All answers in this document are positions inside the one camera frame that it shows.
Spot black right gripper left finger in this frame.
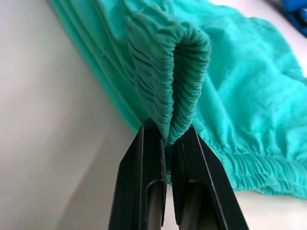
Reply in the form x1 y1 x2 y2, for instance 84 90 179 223
114 122 168 230

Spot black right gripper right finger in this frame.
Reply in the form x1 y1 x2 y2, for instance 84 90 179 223
171 126 249 230

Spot teal green shorts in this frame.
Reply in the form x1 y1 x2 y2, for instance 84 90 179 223
47 0 307 200

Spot bright blue sock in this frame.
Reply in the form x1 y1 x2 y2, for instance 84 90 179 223
285 0 307 37

